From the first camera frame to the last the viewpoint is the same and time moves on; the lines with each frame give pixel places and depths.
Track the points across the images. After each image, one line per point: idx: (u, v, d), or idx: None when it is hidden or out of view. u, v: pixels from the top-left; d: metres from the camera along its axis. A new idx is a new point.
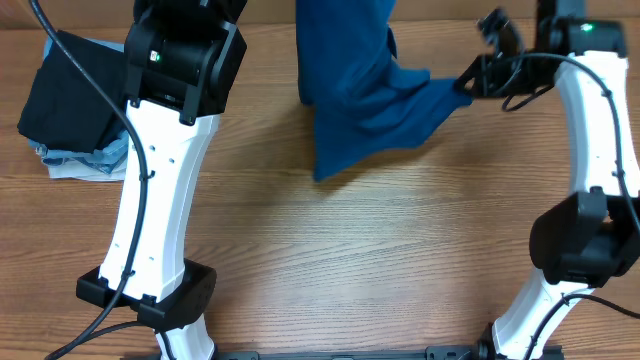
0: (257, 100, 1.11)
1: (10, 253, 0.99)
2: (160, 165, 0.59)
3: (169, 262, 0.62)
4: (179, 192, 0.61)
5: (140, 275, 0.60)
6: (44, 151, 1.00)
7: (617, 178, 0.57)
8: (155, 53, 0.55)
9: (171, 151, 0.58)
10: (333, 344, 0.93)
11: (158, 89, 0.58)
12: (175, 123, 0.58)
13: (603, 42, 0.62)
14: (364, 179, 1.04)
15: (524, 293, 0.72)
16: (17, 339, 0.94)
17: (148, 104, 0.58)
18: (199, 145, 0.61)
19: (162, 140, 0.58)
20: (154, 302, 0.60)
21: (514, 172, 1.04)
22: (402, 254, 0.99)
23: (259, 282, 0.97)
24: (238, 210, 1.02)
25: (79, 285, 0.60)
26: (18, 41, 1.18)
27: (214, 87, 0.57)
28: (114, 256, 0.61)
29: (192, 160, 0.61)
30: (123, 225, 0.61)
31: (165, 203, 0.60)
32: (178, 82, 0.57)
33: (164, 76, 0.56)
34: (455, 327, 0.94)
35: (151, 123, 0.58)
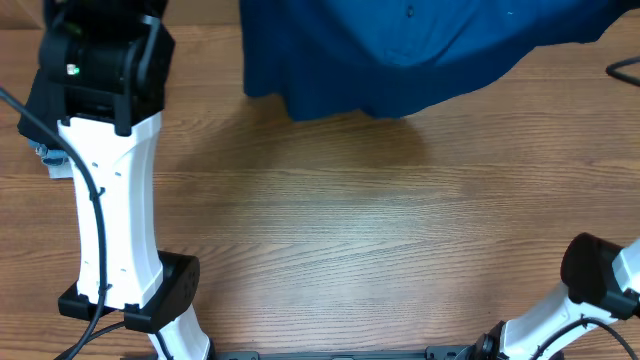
0: (258, 101, 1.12)
1: (10, 253, 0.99)
2: (108, 179, 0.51)
3: (142, 267, 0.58)
4: (135, 199, 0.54)
5: (118, 287, 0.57)
6: (44, 151, 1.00)
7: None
8: (73, 66, 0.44)
9: (114, 165, 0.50)
10: (333, 344, 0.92)
11: (87, 103, 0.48)
12: (109, 135, 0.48)
13: None
14: (365, 180, 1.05)
15: (543, 305, 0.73)
16: (16, 339, 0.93)
17: (78, 120, 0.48)
18: (144, 148, 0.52)
19: (102, 155, 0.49)
20: (138, 308, 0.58)
21: (514, 173, 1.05)
22: (403, 255, 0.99)
23: (259, 282, 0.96)
24: (238, 210, 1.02)
25: (59, 304, 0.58)
26: (18, 41, 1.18)
27: (144, 90, 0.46)
28: (88, 274, 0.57)
29: (141, 165, 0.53)
30: (88, 242, 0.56)
31: (123, 217, 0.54)
32: (102, 92, 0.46)
33: (89, 89, 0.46)
34: (455, 327, 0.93)
35: (87, 139, 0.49)
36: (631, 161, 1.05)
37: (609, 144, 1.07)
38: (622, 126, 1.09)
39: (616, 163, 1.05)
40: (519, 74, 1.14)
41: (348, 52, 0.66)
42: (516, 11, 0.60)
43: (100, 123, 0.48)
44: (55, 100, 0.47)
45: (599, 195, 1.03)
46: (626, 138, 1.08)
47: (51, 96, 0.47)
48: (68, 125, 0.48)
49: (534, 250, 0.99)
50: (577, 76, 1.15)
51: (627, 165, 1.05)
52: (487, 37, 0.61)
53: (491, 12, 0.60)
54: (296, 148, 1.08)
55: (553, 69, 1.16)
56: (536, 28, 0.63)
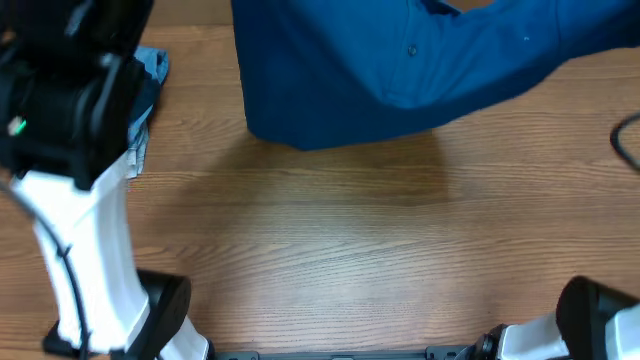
0: None
1: (10, 253, 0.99)
2: (74, 236, 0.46)
3: (124, 308, 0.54)
4: (107, 248, 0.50)
5: (101, 331, 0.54)
6: None
7: None
8: (17, 118, 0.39)
9: (78, 221, 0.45)
10: (333, 344, 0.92)
11: (37, 161, 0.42)
12: (68, 191, 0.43)
13: None
14: (364, 179, 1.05)
15: (540, 325, 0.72)
16: (17, 339, 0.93)
17: (36, 182, 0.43)
18: (111, 197, 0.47)
19: (63, 212, 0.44)
20: (124, 350, 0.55)
21: (514, 172, 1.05)
22: (403, 255, 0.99)
23: (259, 282, 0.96)
24: (238, 210, 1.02)
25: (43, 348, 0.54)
26: None
27: (100, 141, 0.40)
28: (68, 321, 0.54)
29: (110, 214, 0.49)
30: (62, 290, 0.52)
31: (98, 266, 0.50)
32: (51, 144, 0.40)
33: (34, 141, 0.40)
34: (454, 327, 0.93)
35: (45, 194, 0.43)
36: None
37: (609, 144, 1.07)
38: (623, 126, 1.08)
39: (616, 163, 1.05)
40: None
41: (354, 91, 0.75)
42: (530, 36, 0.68)
43: (57, 177, 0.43)
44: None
45: (599, 195, 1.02)
46: (626, 138, 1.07)
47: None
48: (22, 189, 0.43)
49: (534, 250, 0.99)
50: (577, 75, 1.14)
51: (627, 165, 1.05)
52: (503, 63, 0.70)
53: (505, 38, 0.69)
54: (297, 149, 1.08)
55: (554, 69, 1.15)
56: (549, 59, 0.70)
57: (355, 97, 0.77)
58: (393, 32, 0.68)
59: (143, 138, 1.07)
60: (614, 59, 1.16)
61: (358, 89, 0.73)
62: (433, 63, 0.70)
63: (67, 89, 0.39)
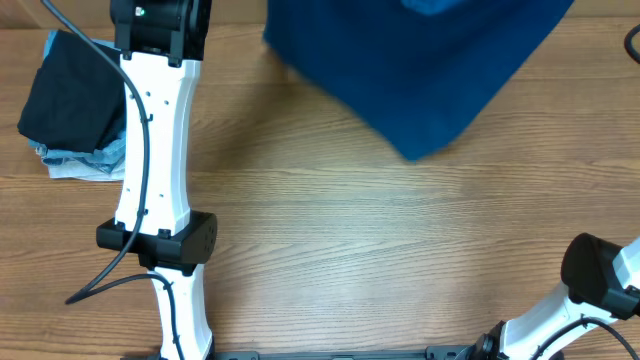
0: (256, 99, 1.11)
1: (11, 253, 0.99)
2: (155, 108, 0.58)
3: (178, 198, 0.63)
4: (177, 132, 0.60)
5: (154, 212, 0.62)
6: (44, 151, 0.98)
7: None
8: (139, 10, 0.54)
9: (165, 91, 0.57)
10: (334, 344, 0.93)
11: (145, 42, 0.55)
12: (164, 68, 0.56)
13: None
14: (365, 179, 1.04)
15: (543, 304, 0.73)
16: (17, 339, 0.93)
17: (139, 55, 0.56)
18: (187, 89, 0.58)
19: (157, 84, 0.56)
20: (169, 235, 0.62)
21: (514, 172, 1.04)
22: (403, 255, 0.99)
23: (259, 282, 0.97)
24: (238, 210, 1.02)
25: (99, 233, 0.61)
26: (17, 40, 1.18)
27: (195, 35, 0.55)
28: (126, 200, 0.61)
29: (186, 99, 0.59)
30: (131, 170, 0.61)
31: (167, 144, 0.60)
32: (162, 32, 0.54)
33: (151, 26, 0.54)
34: (454, 326, 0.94)
35: (145, 71, 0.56)
36: (630, 161, 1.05)
37: (609, 145, 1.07)
38: (623, 126, 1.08)
39: (616, 163, 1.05)
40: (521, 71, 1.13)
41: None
42: None
43: (158, 59, 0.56)
44: (121, 37, 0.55)
45: (599, 195, 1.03)
46: (626, 138, 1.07)
47: (119, 17, 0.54)
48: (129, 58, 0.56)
49: (534, 250, 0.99)
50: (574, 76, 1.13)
51: (627, 164, 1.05)
52: None
53: None
54: (297, 148, 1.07)
55: (551, 69, 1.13)
56: None
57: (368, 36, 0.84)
58: None
59: None
60: (616, 57, 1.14)
61: None
62: None
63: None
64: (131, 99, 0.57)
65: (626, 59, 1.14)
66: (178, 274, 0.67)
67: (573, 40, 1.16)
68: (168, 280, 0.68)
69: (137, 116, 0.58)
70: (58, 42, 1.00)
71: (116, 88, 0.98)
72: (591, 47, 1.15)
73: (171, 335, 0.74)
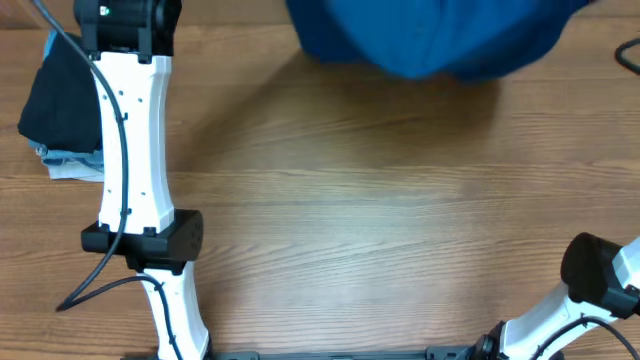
0: (255, 99, 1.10)
1: (11, 253, 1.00)
2: (129, 106, 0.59)
3: (160, 196, 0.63)
4: (153, 129, 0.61)
5: (138, 211, 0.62)
6: (44, 151, 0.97)
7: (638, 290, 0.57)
8: (104, 8, 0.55)
9: (139, 89, 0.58)
10: (334, 344, 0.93)
11: (112, 41, 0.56)
12: (135, 66, 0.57)
13: None
14: (365, 180, 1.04)
15: (543, 305, 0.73)
16: (17, 339, 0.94)
17: (108, 55, 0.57)
18: (160, 86, 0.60)
19: (130, 82, 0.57)
20: (155, 233, 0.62)
21: (514, 172, 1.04)
22: (403, 255, 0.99)
23: (259, 282, 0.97)
24: (238, 211, 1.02)
25: (83, 235, 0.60)
26: (16, 40, 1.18)
27: (162, 31, 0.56)
28: (108, 201, 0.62)
29: (157, 98, 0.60)
30: (111, 170, 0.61)
31: (144, 141, 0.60)
32: (128, 30, 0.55)
33: (116, 25, 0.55)
34: (454, 327, 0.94)
35: (118, 71, 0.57)
36: (630, 161, 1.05)
37: (609, 145, 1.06)
38: (624, 126, 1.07)
39: (616, 163, 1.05)
40: None
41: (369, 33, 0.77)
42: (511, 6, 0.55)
43: (128, 57, 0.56)
44: (86, 35, 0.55)
45: (598, 195, 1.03)
46: (627, 139, 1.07)
47: (81, 14, 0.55)
48: (98, 59, 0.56)
49: (534, 251, 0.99)
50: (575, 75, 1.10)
51: (627, 165, 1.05)
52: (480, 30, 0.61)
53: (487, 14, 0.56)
54: (296, 148, 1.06)
55: (551, 70, 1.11)
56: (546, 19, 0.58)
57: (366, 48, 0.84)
58: None
59: None
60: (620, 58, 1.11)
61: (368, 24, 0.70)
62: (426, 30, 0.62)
63: None
64: (106, 99, 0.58)
65: None
66: (168, 274, 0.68)
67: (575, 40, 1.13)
68: (158, 281, 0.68)
69: (111, 117, 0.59)
70: (56, 41, 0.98)
71: None
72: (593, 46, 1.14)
73: (167, 335, 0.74)
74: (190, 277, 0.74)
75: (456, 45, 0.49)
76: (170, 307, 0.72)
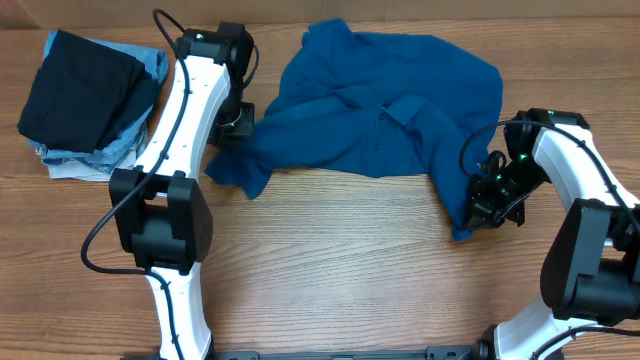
0: (256, 99, 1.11)
1: (11, 253, 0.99)
2: (196, 88, 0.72)
3: (195, 158, 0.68)
4: (207, 112, 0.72)
5: (174, 159, 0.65)
6: (44, 151, 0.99)
7: (612, 193, 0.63)
8: (200, 36, 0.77)
9: (207, 78, 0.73)
10: (333, 344, 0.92)
11: (194, 52, 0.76)
12: (210, 66, 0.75)
13: (568, 122, 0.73)
14: (364, 179, 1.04)
15: (533, 310, 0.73)
16: (15, 339, 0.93)
17: (193, 58, 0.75)
18: (221, 88, 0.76)
19: (202, 72, 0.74)
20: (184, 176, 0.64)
21: None
22: (403, 255, 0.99)
23: (259, 282, 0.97)
24: (238, 210, 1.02)
25: (114, 171, 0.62)
26: (17, 40, 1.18)
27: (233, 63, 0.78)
28: (151, 150, 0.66)
29: (217, 92, 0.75)
30: (162, 128, 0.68)
31: (198, 111, 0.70)
32: (211, 49, 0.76)
33: (204, 44, 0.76)
34: (455, 326, 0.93)
35: (197, 65, 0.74)
36: (630, 161, 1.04)
37: (609, 144, 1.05)
38: (622, 126, 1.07)
39: (617, 163, 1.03)
40: (521, 72, 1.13)
41: (358, 128, 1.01)
42: (432, 134, 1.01)
43: (206, 61, 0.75)
44: (180, 47, 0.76)
45: None
46: (626, 138, 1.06)
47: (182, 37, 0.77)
48: (185, 58, 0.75)
49: (535, 250, 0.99)
50: (572, 76, 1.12)
51: (627, 164, 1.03)
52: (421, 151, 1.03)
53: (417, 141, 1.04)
54: None
55: (551, 70, 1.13)
56: (450, 138, 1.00)
57: (358, 143, 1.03)
58: (367, 131, 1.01)
59: (143, 139, 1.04)
60: (615, 59, 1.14)
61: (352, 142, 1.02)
62: (391, 147, 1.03)
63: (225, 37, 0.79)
64: (179, 83, 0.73)
65: (625, 60, 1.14)
66: (175, 272, 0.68)
67: (573, 40, 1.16)
68: (164, 280, 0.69)
69: (179, 94, 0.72)
70: (58, 42, 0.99)
71: (119, 90, 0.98)
72: (591, 48, 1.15)
73: (170, 335, 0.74)
74: (196, 276, 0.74)
75: (395, 167, 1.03)
76: (174, 307, 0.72)
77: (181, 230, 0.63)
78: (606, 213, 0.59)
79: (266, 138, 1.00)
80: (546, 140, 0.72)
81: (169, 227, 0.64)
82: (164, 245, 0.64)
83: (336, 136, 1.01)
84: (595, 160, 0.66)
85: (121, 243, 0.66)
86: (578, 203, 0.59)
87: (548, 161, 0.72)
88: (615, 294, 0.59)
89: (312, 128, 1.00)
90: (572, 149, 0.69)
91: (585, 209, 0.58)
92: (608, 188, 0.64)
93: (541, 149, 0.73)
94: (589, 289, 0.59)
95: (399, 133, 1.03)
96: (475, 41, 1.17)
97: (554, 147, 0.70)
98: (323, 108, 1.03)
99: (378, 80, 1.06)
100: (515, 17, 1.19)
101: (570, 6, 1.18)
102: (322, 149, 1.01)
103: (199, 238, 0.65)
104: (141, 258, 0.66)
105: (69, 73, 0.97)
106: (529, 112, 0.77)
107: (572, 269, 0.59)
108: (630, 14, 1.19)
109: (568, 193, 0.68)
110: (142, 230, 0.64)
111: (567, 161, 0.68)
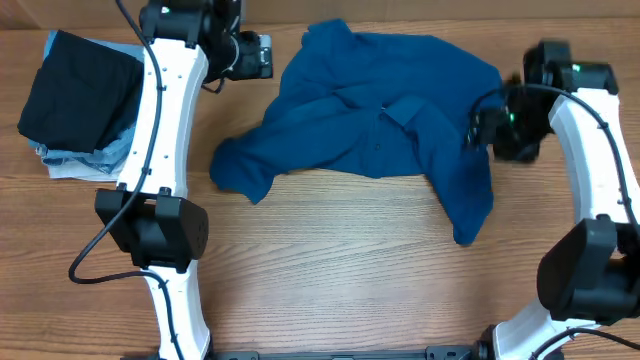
0: (256, 99, 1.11)
1: (11, 253, 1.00)
2: (169, 81, 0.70)
3: (179, 163, 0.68)
4: (186, 106, 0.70)
5: (157, 173, 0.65)
6: (44, 151, 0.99)
7: (623, 205, 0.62)
8: (165, 9, 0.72)
9: (180, 67, 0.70)
10: (333, 344, 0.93)
11: (164, 31, 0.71)
12: (181, 51, 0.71)
13: (596, 81, 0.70)
14: (364, 179, 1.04)
15: (529, 311, 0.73)
16: (16, 339, 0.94)
17: (160, 42, 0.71)
18: (199, 70, 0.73)
19: (174, 61, 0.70)
20: (170, 193, 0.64)
21: (515, 173, 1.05)
22: (402, 255, 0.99)
23: (259, 282, 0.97)
24: (238, 210, 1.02)
25: (96, 195, 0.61)
26: (17, 41, 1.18)
27: (207, 35, 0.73)
28: (130, 163, 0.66)
29: (195, 79, 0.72)
30: (140, 135, 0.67)
31: (176, 110, 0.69)
32: (181, 26, 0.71)
33: (172, 20, 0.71)
34: (454, 326, 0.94)
35: (167, 52, 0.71)
36: (629, 161, 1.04)
37: None
38: (622, 126, 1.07)
39: None
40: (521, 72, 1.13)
41: (358, 130, 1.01)
42: (430, 137, 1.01)
43: (177, 45, 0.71)
44: (146, 26, 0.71)
45: None
46: (626, 138, 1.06)
47: (147, 12, 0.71)
48: (153, 42, 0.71)
49: (535, 250, 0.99)
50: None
51: None
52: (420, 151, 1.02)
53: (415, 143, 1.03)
54: None
55: None
56: (448, 141, 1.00)
57: (357, 144, 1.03)
58: (366, 134, 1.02)
59: None
60: (615, 59, 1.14)
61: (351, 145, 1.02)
62: (391, 149, 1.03)
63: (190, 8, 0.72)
64: (151, 75, 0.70)
65: (626, 60, 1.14)
66: (172, 271, 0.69)
67: (573, 41, 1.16)
68: (163, 279, 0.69)
69: (153, 90, 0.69)
70: (57, 41, 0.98)
71: (119, 90, 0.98)
72: (591, 48, 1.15)
73: (169, 334, 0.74)
74: (194, 274, 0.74)
75: (395, 168, 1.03)
76: (174, 307, 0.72)
77: (176, 241, 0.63)
78: (613, 234, 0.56)
79: (267, 143, 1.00)
80: (567, 111, 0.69)
81: (163, 236, 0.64)
82: (162, 250, 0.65)
83: (334, 139, 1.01)
84: (615, 153, 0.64)
85: (118, 245, 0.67)
86: (584, 225, 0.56)
87: (563, 130, 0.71)
88: (613, 300, 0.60)
89: (311, 132, 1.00)
90: (593, 131, 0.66)
91: (592, 233, 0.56)
92: (622, 199, 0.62)
93: (557, 115, 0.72)
94: (585, 297, 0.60)
95: (399, 134, 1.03)
96: (475, 41, 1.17)
97: (572, 123, 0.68)
98: (323, 110, 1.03)
99: (377, 81, 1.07)
100: (515, 17, 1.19)
101: (570, 7, 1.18)
102: (321, 152, 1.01)
103: (194, 240, 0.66)
104: (138, 258, 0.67)
105: (68, 73, 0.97)
106: (549, 65, 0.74)
107: (570, 283, 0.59)
108: (631, 14, 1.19)
109: (578, 181, 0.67)
110: (136, 238, 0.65)
111: (584, 147, 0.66)
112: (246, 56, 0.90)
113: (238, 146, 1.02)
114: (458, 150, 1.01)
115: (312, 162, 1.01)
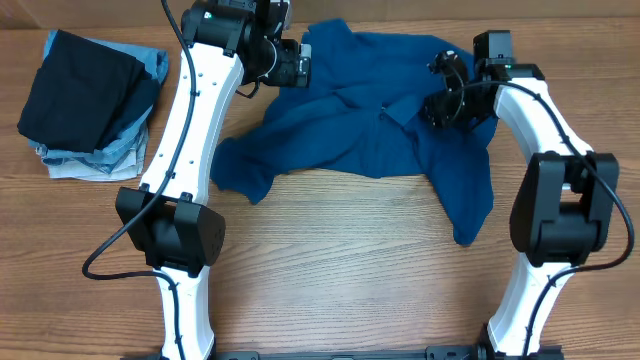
0: (256, 99, 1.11)
1: (11, 253, 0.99)
2: (203, 87, 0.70)
3: (204, 169, 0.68)
4: (216, 113, 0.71)
5: (181, 178, 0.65)
6: (44, 151, 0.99)
7: (565, 144, 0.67)
8: (208, 14, 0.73)
9: (216, 75, 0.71)
10: (333, 344, 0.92)
11: (206, 36, 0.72)
12: (218, 58, 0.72)
13: (525, 74, 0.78)
14: (364, 179, 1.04)
15: (509, 288, 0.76)
16: (15, 339, 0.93)
17: (199, 47, 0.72)
18: (234, 78, 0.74)
19: (210, 68, 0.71)
20: (191, 199, 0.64)
21: (515, 173, 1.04)
22: (402, 255, 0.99)
23: (259, 282, 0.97)
24: (238, 210, 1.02)
25: (120, 191, 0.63)
26: (17, 41, 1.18)
27: (246, 44, 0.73)
28: (156, 165, 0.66)
29: (228, 88, 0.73)
30: (169, 138, 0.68)
31: (208, 115, 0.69)
32: (222, 33, 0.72)
33: (214, 25, 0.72)
34: (454, 327, 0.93)
35: (205, 57, 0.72)
36: (629, 161, 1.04)
37: (608, 145, 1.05)
38: (622, 126, 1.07)
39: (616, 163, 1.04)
40: None
41: (357, 130, 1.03)
42: (428, 138, 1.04)
43: (216, 51, 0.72)
44: (188, 29, 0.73)
45: None
46: (626, 138, 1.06)
47: (189, 15, 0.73)
48: (191, 47, 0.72)
49: None
50: (572, 76, 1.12)
51: (627, 165, 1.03)
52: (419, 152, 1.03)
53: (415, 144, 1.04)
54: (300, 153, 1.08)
55: (551, 69, 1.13)
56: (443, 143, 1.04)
57: (358, 145, 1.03)
58: (367, 135, 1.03)
59: (143, 139, 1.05)
60: (616, 59, 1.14)
61: (352, 145, 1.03)
62: (391, 149, 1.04)
63: (232, 16, 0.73)
64: (187, 80, 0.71)
65: (626, 60, 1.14)
66: (184, 274, 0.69)
67: (573, 40, 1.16)
68: (173, 281, 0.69)
69: (187, 94, 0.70)
70: (58, 42, 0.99)
71: (118, 90, 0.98)
72: (591, 48, 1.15)
73: (174, 335, 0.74)
74: (204, 280, 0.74)
75: (395, 168, 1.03)
76: (181, 307, 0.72)
77: (191, 245, 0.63)
78: (561, 164, 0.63)
79: (270, 145, 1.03)
80: (508, 97, 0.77)
81: (178, 237, 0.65)
82: (176, 251, 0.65)
83: (336, 139, 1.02)
84: (550, 112, 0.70)
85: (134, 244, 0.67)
86: (536, 158, 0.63)
87: (508, 113, 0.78)
88: (579, 234, 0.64)
89: (309, 132, 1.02)
90: (530, 103, 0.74)
91: (542, 163, 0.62)
92: (562, 139, 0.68)
93: (502, 104, 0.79)
94: (552, 232, 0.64)
95: (399, 133, 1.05)
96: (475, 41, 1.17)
97: (513, 102, 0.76)
98: (324, 110, 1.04)
99: (377, 81, 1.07)
100: (515, 17, 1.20)
101: (570, 6, 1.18)
102: (324, 152, 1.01)
103: (209, 248, 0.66)
104: (152, 258, 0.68)
105: (69, 74, 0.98)
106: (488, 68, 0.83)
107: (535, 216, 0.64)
108: (631, 14, 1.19)
109: (528, 145, 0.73)
110: (153, 238, 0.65)
111: (524, 113, 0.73)
112: (283, 64, 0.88)
113: (242, 148, 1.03)
114: (455, 150, 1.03)
115: (314, 162, 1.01)
